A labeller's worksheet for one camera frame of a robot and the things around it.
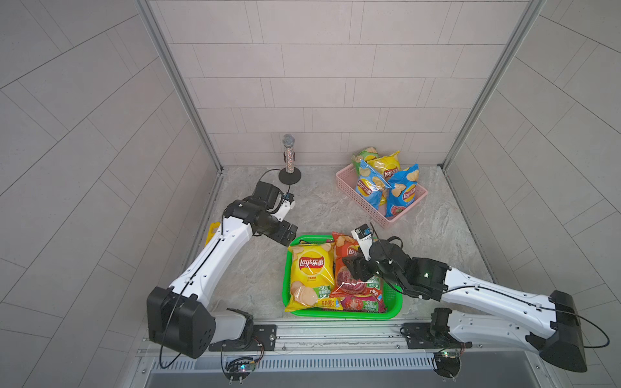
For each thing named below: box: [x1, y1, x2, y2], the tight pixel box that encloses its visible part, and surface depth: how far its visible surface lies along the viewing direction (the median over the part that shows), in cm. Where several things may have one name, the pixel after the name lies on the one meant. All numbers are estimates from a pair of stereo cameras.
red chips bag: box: [329, 231, 384, 300], surface depth 67 cm
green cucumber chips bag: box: [350, 147, 380, 176], surface depth 107 cm
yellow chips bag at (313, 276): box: [284, 242, 344, 313], surface depth 72 cm
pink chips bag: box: [341, 295, 387, 313], surface depth 72 cm
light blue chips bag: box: [355, 159, 393, 211], surface depth 95 cm
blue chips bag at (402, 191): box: [385, 163, 420, 218], surface depth 93 cm
